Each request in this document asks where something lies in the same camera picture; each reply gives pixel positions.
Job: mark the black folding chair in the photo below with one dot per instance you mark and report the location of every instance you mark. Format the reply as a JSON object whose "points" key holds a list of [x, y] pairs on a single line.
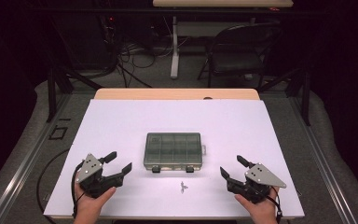
{"points": [[236, 62]]}

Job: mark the black metal crossbar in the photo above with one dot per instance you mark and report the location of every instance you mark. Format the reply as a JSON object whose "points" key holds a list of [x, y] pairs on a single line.
{"points": [[74, 11]]}

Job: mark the aluminium floor rail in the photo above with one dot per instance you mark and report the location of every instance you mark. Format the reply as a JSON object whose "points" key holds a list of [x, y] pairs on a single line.
{"points": [[21, 165], [323, 168]]}

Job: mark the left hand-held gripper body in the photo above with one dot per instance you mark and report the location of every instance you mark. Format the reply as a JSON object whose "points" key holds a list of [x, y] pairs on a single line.
{"points": [[88, 168]]}

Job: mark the black metal stand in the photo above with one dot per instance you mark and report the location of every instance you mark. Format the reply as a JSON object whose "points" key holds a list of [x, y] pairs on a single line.
{"points": [[51, 93], [306, 99]]}

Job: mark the grey plastic compartment box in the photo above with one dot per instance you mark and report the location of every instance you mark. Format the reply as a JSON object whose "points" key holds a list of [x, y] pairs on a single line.
{"points": [[172, 149]]}

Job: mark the white desk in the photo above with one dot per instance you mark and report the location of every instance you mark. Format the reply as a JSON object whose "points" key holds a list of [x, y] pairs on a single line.
{"points": [[174, 46]]}

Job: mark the small metal part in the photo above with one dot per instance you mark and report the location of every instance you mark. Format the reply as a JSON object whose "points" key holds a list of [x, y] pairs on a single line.
{"points": [[183, 187]]}

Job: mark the wooden table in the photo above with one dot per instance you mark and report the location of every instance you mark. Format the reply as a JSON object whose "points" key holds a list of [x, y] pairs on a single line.
{"points": [[167, 93]]}

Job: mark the person's left hand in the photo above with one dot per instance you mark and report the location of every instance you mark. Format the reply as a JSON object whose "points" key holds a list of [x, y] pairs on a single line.
{"points": [[88, 205]]}

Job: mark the black equipment cabinet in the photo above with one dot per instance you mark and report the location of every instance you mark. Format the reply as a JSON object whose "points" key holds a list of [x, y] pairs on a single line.
{"points": [[84, 43]]}

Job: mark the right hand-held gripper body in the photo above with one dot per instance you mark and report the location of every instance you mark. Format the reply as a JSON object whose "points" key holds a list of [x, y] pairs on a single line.
{"points": [[261, 175]]}

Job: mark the white board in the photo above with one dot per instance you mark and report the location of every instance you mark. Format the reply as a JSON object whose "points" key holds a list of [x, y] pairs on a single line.
{"points": [[230, 124]]}

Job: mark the person's right hand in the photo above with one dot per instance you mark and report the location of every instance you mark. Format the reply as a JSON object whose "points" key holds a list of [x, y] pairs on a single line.
{"points": [[262, 210]]}

